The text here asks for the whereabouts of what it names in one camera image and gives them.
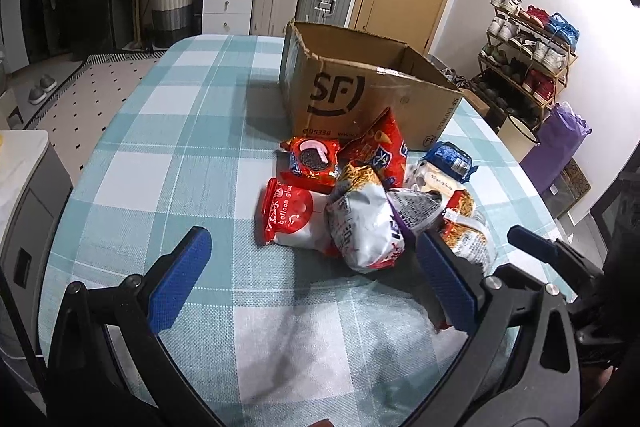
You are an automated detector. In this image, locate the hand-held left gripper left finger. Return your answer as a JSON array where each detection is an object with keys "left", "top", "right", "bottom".
[{"left": 47, "top": 227, "right": 221, "bottom": 427}]

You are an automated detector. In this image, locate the brown cardboard box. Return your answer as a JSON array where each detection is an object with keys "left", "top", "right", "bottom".
[{"left": 279, "top": 20, "right": 463, "bottom": 152}]

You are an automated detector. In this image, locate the dark clothes pile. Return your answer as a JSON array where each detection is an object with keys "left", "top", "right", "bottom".
[{"left": 440, "top": 67, "right": 471, "bottom": 90}]

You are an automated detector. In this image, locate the purple and white snack packet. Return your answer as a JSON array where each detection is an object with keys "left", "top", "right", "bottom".
[{"left": 387, "top": 188, "right": 448, "bottom": 248}]

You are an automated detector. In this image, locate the red cookie packet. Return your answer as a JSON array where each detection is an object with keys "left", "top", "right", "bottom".
[{"left": 279, "top": 136, "right": 342, "bottom": 194}]

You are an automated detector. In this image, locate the grey cabinet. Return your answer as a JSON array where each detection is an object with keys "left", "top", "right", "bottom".
[{"left": 0, "top": 129, "right": 73, "bottom": 358}]

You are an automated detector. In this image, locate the brown patterned mat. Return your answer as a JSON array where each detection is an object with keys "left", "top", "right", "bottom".
[{"left": 550, "top": 157, "right": 591, "bottom": 212}]

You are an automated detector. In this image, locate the teal checked tablecloth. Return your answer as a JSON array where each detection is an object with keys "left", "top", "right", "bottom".
[{"left": 37, "top": 34, "right": 561, "bottom": 427}]

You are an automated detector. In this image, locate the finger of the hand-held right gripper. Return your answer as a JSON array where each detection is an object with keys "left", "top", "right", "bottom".
[{"left": 507, "top": 226, "right": 607, "bottom": 304}]

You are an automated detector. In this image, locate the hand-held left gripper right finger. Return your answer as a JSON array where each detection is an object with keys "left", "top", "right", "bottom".
[{"left": 400, "top": 229, "right": 583, "bottom": 427}]

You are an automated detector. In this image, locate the white drawer cabinet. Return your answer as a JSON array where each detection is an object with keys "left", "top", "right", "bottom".
[{"left": 202, "top": 0, "right": 257, "bottom": 36}]

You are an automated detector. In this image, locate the blue cookie packet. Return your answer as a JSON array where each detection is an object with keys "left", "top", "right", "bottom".
[{"left": 424, "top": 142, "right": 480, "bottom": 182}]

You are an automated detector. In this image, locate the wooden shoe rack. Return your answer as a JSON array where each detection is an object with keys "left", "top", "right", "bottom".
[{"left": 477, "top": 0, "right": 581, "bottom": 130}]

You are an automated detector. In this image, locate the grey and white woven basket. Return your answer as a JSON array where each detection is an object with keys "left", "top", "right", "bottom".
[{"left": 150, "top": 0, "right": 193, "bottom": 48}]

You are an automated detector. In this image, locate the white dotted rug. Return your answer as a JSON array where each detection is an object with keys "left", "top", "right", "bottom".
[{"left": 25, "top": 54, "right": 166, "bottom": 172}]

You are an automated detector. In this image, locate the purple bag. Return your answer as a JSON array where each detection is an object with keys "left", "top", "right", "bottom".
[{"left": 520, "top": 102, "right": 592, "bottom": 198}]

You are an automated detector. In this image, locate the white noodle snack bag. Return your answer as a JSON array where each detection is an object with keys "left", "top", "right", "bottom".
[
  {"left": 324, "top": 161, "right": 407, "bottom": 274},
  {"left": 435, "top": 189, "right": 498, "bottom": 273}
]

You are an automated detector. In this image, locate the small brown box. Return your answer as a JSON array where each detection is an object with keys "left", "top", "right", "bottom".
[{"left": 462, "top": 87, "right": 493, "bottom": 118}]

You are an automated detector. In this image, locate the red corn snack bag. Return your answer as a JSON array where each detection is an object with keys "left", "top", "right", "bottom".
[{"left": 340, "top": 107, "right": 411, "bottom": 188}]

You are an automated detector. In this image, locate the group of assorted shoes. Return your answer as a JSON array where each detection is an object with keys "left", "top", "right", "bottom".
[{"left": 479, "top": 0, "right": 581, "bottom": 120}]

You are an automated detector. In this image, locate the red and white snack packet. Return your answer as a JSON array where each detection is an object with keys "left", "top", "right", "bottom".
[{"left": 256, "top": 177, "right": 341, "bottom": 258}]

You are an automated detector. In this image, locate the white bucket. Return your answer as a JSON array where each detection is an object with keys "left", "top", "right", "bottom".
[{"left": 497, "top": 114, "right": 541, "bottom": 162}]

